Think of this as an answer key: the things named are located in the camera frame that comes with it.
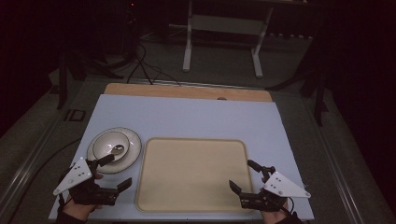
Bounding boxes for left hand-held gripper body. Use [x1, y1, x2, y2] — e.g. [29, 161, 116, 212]
[52, 157, 120, 206]

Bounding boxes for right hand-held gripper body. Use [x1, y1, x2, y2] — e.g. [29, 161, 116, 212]
[239, 171, 312, 213]

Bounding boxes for white bowl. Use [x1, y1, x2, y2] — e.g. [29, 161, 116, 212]
[92, 131, 131, 163]

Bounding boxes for metal spoon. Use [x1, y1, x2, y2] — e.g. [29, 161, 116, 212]
[106, 144, 126, 157]

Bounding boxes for white dinner plate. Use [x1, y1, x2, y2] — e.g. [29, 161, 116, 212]
[86, 126, 143, 175]

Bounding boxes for person's right hand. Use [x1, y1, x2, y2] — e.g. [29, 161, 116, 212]
[259, 201, 291, 224]

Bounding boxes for person's left hand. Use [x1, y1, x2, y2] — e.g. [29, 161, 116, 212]
[63, 173, 105, 221]

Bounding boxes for beige tray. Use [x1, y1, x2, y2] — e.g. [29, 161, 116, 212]
[134, 136, 255, 214]

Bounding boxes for black floor socket box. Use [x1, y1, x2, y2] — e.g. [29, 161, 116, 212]
[64, 108, 87, 122]

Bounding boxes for pale blue table mat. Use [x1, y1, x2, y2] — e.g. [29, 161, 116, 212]
[48, 93, 316, 222]

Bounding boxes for black stand leg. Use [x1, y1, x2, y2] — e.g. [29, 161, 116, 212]
[56, 49, 69, 110]
[300, 62, 330, 127]

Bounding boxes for wooden table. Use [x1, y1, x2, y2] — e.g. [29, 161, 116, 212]
[103, 82, 274, 103]

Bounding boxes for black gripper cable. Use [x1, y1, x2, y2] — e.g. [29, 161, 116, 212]
[285, 196, 296, 217]

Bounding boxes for black floor cable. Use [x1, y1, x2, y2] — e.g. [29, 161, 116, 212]
[6, 138, 82, 224]

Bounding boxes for metal floor rail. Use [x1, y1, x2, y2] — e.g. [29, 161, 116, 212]
[303, 99, 365, 224]
[0, 118, 60, 216]

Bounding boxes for black floor cables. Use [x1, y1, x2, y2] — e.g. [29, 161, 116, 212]
[125, 40, 182, 87]

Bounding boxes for white metal frame stand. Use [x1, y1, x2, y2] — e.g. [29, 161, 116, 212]
[182, 0, 276, 79]

